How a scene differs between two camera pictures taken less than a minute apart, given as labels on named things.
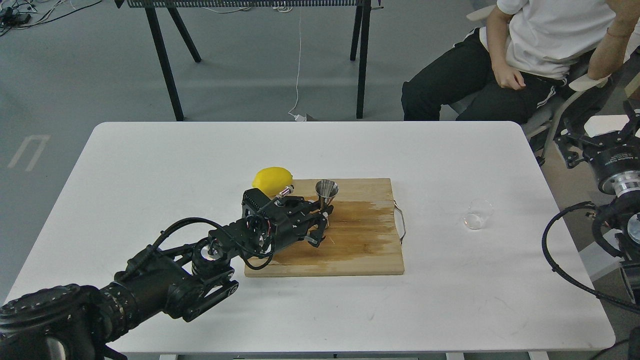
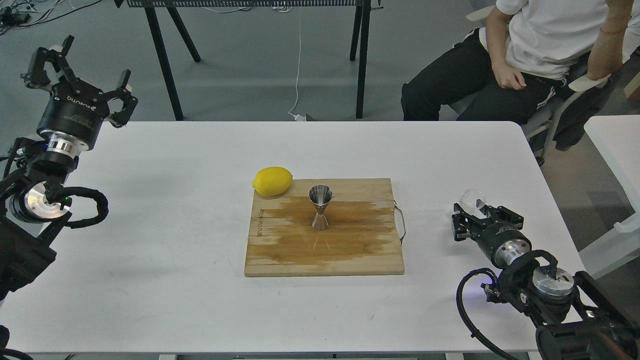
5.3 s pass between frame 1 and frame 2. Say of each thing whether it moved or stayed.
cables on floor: stayed
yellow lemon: stayed
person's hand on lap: stayed
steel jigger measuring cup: moved
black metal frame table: stayed
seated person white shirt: stayed
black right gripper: moved
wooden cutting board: stayed
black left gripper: moved
